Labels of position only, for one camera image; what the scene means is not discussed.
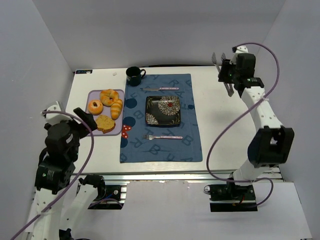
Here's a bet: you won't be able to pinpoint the metal tongs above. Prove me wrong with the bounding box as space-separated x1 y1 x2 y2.
211 52 234 97

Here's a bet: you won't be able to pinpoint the striped croissant bread roll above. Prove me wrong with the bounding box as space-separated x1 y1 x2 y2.
110 98 123 120

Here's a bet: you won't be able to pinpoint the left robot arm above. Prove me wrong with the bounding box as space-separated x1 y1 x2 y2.
30 105 106 240

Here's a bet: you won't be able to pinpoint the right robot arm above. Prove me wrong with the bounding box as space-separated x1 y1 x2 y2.
218 50 295 186

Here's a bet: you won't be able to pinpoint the round glazed donut bread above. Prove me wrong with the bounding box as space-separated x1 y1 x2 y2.
87 99 104 115

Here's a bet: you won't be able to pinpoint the brown bread slice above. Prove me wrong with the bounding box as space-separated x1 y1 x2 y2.
95 115 116 134

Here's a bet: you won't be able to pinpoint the twisted bagel bread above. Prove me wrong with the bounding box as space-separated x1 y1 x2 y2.
99 89 119 107

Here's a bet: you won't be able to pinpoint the left corner label sticker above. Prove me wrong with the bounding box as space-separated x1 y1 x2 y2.
75 69 93 75

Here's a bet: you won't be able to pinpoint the blue letter-print placemat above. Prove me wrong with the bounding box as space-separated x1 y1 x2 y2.
119 73 203 163

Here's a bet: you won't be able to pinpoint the dark blue mug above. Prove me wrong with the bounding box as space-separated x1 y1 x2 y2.
125 66 146 87

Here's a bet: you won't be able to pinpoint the black floral square plate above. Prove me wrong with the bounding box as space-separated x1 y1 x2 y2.
145 96 181 127

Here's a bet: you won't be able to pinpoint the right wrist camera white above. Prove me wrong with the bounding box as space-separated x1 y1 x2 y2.
230 45 249 65

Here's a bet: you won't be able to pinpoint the pink-handled fork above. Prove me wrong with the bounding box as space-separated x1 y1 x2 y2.
142 134 183 140

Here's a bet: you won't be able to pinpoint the pink-handled table knife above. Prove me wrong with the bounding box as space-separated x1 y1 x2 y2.
140 87 179 91

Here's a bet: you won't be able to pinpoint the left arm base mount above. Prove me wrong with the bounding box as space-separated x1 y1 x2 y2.
76 174 124 210

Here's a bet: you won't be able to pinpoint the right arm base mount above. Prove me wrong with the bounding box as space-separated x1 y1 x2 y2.
203 182 258 213

